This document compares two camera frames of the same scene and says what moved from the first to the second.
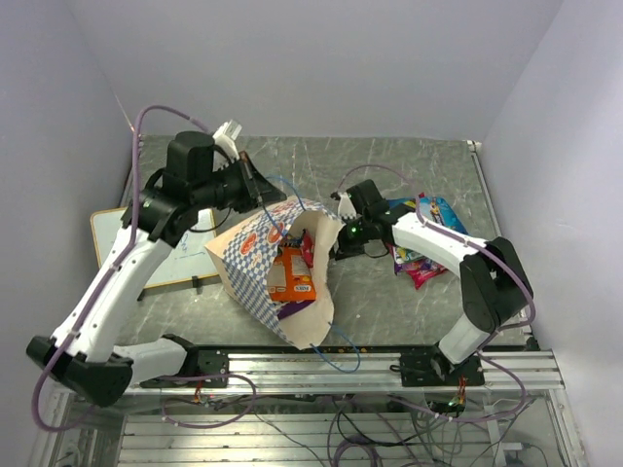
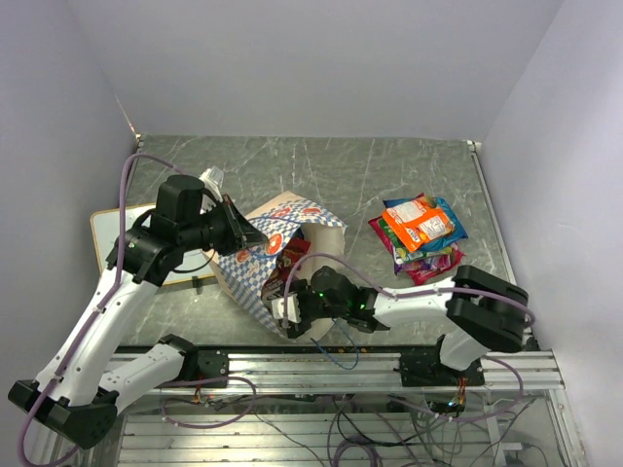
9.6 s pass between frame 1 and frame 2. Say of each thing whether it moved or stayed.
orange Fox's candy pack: moved
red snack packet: moved
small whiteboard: stayed
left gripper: moved
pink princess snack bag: stayed
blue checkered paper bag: stayed
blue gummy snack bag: stayed
